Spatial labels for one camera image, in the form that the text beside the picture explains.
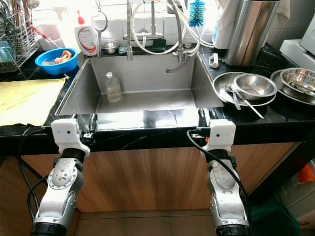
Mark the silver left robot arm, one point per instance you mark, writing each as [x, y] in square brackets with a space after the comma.
[61, 182]

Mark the short steel spoon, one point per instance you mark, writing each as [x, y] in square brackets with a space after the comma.
[235, 100]

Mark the steel plate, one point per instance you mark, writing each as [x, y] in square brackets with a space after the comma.
[278, 91]
[220, 86]

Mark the clear plastic bottle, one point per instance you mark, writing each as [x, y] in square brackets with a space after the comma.
[114, 91]

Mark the long steel spoon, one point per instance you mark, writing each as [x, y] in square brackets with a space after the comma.
[253, 109]

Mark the yellow cloth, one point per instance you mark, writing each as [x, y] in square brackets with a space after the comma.
[29, 101]

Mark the stainless steel sink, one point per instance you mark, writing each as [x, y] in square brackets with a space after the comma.
[152, 83]

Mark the wooden base cabinet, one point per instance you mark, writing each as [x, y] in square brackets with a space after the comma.
[152, 182]

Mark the blue plastic bowl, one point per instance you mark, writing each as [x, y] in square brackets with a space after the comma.
[55, 68]

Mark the peach coloured rag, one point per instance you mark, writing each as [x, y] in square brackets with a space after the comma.
[63, 57]

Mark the small steel bowl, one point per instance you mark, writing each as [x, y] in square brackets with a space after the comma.
[110, 47]

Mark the white soap pump bottle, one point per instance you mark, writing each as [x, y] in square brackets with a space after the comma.
[86, 39]

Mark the dark green sponge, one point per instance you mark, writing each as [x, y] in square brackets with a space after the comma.
[158, 45]

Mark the steel spring pull-down faucet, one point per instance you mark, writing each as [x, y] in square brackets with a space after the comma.
[129, 39]

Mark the white appliance with blue label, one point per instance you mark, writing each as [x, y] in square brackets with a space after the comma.
[219, 27]

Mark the tall steel cylinder container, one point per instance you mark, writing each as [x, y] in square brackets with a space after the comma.
[251, 34]

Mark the orange item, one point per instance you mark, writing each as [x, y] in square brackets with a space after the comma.
[306, 174]

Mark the dark green bag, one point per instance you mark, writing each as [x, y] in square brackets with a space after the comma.
[273, 221]

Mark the blue bottle brush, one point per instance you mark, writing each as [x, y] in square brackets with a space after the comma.
[196, 14]

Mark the white storage box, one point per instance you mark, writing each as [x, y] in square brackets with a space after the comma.
[298, 201]

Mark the teal plastic container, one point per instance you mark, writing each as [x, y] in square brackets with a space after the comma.
[6, 51]

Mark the white boxy appliance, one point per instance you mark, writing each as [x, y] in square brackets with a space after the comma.
[300, 49]

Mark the white spray bottle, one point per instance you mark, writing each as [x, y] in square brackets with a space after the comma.
[60, 13]

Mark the grey hanging towel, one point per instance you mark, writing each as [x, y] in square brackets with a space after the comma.
[283, 12]

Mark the steel ladle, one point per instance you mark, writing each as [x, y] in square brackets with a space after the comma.
[32, 4]

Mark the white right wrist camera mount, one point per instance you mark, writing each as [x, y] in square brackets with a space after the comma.
[221, 135]

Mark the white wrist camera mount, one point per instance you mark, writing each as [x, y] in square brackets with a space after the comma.
[221, 135]
[65, 132]

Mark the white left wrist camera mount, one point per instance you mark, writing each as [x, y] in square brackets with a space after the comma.
[65, 132]

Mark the steel wall tap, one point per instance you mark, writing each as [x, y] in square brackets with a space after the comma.
[151, 22]

